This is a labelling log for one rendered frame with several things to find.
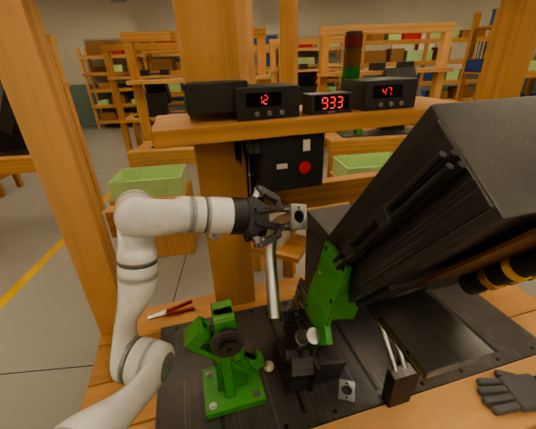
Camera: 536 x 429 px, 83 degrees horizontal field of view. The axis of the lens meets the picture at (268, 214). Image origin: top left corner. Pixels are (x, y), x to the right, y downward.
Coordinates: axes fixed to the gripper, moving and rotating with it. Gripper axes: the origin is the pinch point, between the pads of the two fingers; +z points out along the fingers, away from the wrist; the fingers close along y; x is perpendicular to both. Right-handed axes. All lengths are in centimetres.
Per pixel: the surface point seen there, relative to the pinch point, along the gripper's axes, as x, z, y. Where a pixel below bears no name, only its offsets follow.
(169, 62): 583, 54, 408
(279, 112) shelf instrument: 4.8, 1.0, 26.8
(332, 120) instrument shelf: 0.3, 13.6, 25.2
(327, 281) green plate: 1.6, 11.0, -14.6
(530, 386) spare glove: -14, 59, -42
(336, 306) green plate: -1.0, 11.1, -19.9
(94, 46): 897, -114, 604
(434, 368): -16.3, 21.6, -30.3
